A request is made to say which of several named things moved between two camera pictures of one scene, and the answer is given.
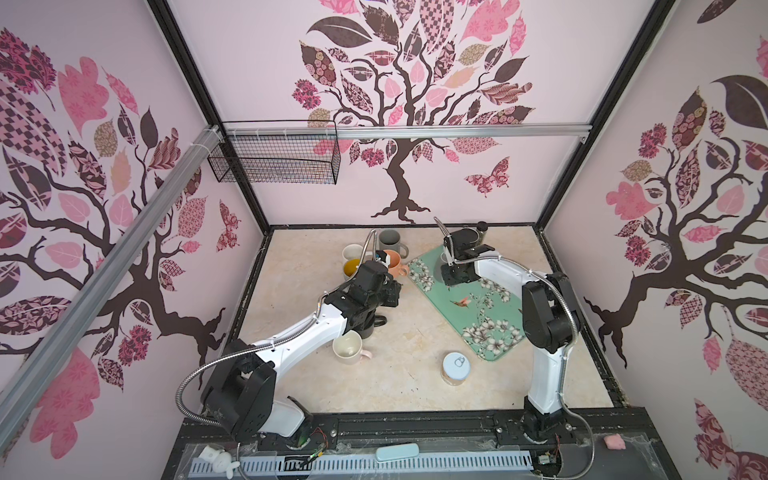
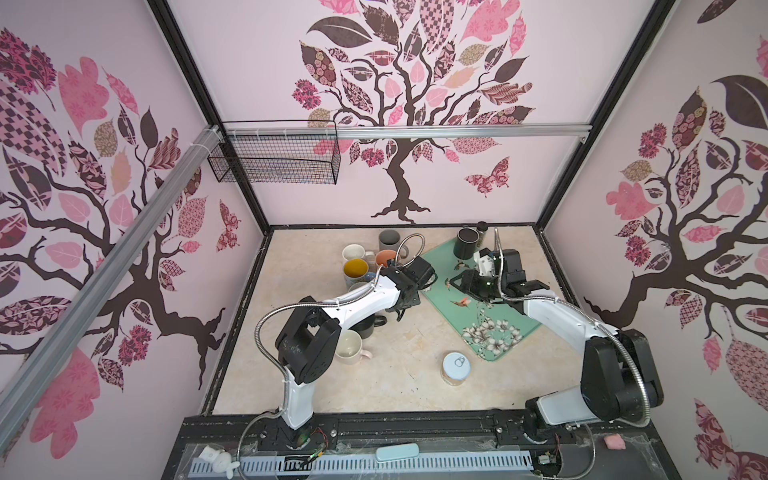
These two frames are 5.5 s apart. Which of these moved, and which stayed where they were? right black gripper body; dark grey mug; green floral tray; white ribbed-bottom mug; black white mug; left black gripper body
Moved: left black gripper body; right black gripper body
Stayed: green floral tray; white ribbed-bottom mug; black white mug; dark grey mug
